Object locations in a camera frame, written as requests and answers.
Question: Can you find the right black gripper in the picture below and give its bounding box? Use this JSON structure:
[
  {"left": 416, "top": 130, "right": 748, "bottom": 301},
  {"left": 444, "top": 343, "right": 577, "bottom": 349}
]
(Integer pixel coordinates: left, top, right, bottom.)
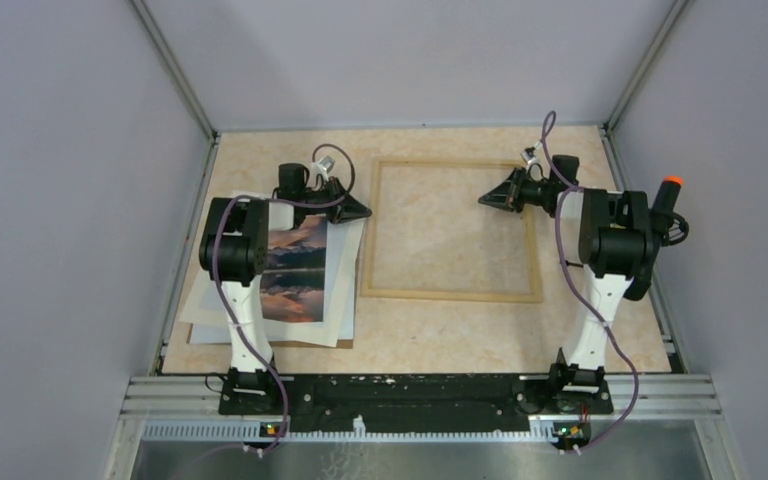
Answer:
[{"left": 479, "top": 167, "right": 554, "bottom": 214}]

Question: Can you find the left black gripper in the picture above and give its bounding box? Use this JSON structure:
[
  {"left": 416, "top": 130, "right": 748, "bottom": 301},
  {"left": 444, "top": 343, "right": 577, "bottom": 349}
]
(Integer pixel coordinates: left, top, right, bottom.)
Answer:
[{"left": 298, "top": 175, "right": 371, "bottom": 224}]

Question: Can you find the sunset landscape photo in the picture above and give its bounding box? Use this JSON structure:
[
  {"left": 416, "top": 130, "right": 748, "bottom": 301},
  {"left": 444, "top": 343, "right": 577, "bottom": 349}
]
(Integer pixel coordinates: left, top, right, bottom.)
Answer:
[{"left": 260, "top": 216, "right": 328, "bottom": 323}]

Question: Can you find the light wooden picture frame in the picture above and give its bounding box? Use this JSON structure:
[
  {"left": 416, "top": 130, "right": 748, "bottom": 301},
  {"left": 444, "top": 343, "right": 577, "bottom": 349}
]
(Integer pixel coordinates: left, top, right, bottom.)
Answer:
[{"left": 361, "top": 157, "right": 543, "bottom": 304}]

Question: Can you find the brown backing board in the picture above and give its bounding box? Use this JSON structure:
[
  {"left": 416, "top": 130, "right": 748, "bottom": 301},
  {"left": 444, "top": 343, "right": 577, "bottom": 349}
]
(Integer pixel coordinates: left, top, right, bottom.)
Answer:
[{"left": 187, "top": 324, "right": 355, "bottom": 349}]

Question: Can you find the cream mat board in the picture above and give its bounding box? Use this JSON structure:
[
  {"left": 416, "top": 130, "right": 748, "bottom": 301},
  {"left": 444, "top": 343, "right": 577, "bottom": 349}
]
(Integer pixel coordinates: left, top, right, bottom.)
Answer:
[{"left": 178, "top": 192, "right": 365, "bottom": 348}]

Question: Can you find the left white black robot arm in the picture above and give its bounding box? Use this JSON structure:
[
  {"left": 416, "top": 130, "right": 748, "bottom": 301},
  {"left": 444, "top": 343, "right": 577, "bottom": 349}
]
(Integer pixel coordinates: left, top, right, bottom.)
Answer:
[{"left": 198, "top": 158, "right": 372, "bottom": 414}]

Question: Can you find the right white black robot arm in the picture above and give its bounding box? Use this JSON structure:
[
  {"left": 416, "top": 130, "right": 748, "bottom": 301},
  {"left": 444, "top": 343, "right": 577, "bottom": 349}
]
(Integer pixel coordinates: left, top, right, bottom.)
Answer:
[{"left": 478, "top": 148, "right": 656, "bottom": 412}]

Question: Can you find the black microphone orange tip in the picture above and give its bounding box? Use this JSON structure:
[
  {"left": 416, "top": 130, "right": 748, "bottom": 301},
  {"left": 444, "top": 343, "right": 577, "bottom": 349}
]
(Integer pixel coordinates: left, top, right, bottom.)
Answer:
[{"left": 622, "top": 175, "right": 690, "bottom": 303}]

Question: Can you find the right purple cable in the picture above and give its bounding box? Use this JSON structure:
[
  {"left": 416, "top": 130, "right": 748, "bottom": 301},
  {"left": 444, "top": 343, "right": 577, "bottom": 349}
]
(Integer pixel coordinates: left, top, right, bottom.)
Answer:
[{"left": 538, "top": 110, "right": 641, "bottom": 456}]

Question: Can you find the purple cable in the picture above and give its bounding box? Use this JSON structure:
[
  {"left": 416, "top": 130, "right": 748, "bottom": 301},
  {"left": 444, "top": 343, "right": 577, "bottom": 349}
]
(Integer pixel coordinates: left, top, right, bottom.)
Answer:
[
  {"left": 538, "top": 110, "right": 641, "bottom": 456},
  {"left": 206, "top": 143, "right": 357, "bottom": 457}
]

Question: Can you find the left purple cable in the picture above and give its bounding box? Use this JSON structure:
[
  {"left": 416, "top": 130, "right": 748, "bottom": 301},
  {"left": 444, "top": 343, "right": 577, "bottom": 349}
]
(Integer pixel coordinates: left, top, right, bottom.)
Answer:
[{"left": 206, "top": 143, "right": 357, "bottom": 457}]

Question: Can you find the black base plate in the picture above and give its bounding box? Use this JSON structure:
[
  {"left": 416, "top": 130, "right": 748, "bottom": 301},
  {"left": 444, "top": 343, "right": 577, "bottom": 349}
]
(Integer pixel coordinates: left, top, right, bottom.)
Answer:
[{"left": 218, "top": 370, "right": 614, "bottom": 434}]

